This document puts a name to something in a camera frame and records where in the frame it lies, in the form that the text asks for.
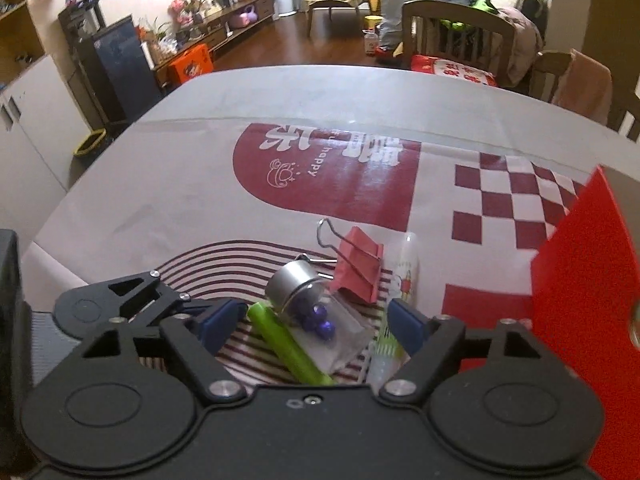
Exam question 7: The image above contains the yellow-rimmed bin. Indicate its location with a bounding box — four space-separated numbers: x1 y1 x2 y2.
73 128 109 157

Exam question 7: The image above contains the clear tube with green print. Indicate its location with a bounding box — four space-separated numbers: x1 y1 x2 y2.
366 231 420 397

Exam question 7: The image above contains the green marker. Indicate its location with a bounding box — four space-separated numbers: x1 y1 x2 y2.
246 302 335 387

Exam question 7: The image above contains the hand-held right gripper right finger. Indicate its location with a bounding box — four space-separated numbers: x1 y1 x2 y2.
380 298 546 404

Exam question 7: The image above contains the white plastic bag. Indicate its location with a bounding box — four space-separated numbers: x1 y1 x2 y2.
379 0 422 57

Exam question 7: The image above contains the wooden shelf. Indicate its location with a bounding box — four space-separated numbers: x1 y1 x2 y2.
0 0 47 92

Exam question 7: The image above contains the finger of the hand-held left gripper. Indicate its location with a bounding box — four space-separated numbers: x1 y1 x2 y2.
102 270 211 332

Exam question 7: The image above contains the black cabinet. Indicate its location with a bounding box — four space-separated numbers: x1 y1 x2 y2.
91 16 164 126

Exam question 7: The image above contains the red printed cushion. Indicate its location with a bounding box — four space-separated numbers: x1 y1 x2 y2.
410 54 500 87

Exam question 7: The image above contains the red cardboard box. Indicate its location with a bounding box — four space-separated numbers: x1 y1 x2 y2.
530 165 640 480

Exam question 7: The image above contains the printed red and white tablecloth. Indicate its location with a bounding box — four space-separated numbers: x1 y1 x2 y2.
0 62 640 397

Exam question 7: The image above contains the pink binder clip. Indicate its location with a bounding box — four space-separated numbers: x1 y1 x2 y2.
316 217 385 305

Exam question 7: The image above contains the orange gift box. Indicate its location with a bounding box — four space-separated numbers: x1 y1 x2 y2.
167 44 216 86

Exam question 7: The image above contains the pink cloth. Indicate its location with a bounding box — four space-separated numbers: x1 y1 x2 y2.
552 49 614 124

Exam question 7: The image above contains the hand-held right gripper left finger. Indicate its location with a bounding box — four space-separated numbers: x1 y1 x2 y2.
80 300 248 404

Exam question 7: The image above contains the wooden chair with pink cloth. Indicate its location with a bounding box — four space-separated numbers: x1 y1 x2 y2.
527 50 640 142

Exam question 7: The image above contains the white cabinet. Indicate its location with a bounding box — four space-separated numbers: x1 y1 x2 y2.
0 55 84 202

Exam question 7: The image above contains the black tall rack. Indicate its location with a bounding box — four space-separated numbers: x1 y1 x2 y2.
57 0 109 132

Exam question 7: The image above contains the pink toy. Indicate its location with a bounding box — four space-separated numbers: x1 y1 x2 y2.
231 4 260 29

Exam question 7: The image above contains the long wooden cabinet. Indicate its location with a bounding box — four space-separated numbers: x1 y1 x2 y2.
150 0 281 87

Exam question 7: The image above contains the wooden slatted chair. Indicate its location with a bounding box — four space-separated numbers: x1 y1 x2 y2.
401 0 516 89

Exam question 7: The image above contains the sofa with clothes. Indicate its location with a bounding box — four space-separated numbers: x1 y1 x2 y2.
425 0 549 89

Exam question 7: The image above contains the clear jar with silver lid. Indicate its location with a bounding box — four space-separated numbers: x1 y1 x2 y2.
264 259 376 377

